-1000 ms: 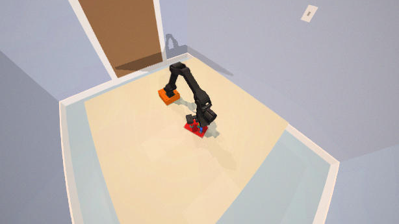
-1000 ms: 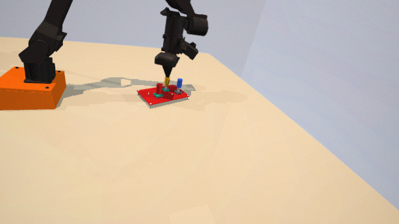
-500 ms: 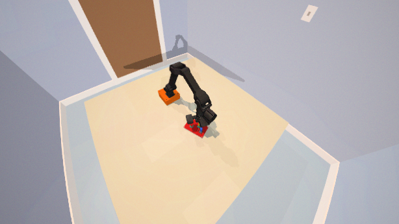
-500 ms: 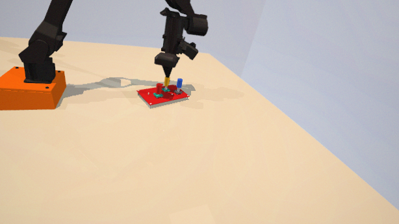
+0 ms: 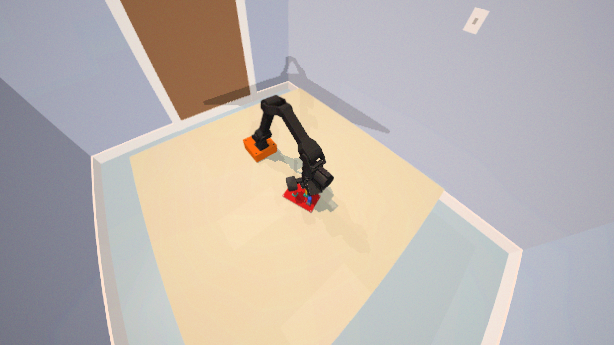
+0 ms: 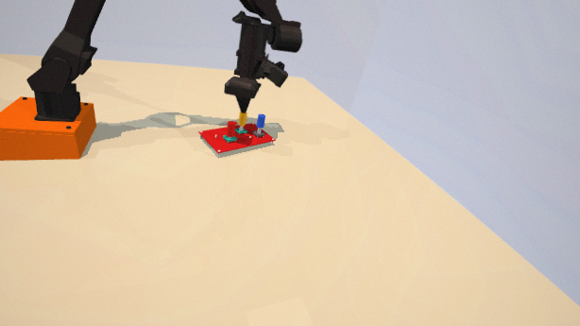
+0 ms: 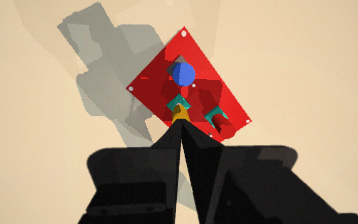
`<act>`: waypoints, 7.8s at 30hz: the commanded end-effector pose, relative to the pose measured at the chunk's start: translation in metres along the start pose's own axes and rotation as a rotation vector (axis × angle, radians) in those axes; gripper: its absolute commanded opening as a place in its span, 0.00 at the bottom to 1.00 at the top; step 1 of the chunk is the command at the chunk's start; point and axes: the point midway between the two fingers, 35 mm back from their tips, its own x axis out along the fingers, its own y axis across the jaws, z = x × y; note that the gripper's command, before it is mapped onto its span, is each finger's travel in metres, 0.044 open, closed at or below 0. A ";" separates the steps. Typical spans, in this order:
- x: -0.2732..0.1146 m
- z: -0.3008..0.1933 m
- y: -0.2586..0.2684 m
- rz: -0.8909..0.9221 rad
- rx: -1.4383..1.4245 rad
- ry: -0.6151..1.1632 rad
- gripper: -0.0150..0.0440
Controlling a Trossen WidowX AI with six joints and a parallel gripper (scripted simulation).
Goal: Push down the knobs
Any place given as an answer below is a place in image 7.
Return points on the red circuit board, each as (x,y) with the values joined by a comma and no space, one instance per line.
(181,83)

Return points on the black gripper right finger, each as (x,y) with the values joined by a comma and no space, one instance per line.
(208,160)

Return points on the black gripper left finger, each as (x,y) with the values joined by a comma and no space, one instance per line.
(159,162)

